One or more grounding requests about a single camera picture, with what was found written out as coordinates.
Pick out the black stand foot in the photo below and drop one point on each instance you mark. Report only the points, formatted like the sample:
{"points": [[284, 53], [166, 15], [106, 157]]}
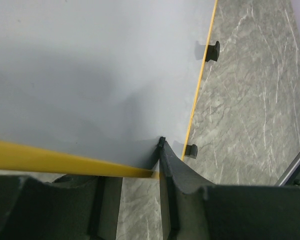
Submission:
{"points": [[213, 52], [191, 151]]}

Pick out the black left stand foot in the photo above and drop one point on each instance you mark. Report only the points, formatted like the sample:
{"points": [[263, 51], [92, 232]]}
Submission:
{"points": [[191, 151]]}

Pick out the yellow framed whiteboard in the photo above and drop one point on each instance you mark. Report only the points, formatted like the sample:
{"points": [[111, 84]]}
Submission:
{"points": [[89, 87]]}

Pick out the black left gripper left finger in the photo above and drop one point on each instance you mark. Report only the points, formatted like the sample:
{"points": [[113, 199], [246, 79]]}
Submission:
{"points": [[73, 207]]}

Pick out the black right stand foot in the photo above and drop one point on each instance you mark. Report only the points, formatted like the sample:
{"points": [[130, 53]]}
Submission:
{"points": [[213, 52]]}

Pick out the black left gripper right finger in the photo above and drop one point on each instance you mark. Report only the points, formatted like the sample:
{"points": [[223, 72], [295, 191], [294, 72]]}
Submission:
{"points": [[193, 208]]}

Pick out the aluminium right side rail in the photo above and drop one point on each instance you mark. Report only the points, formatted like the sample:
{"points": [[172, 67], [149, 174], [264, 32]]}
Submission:
{"points": [[291, 176]]}

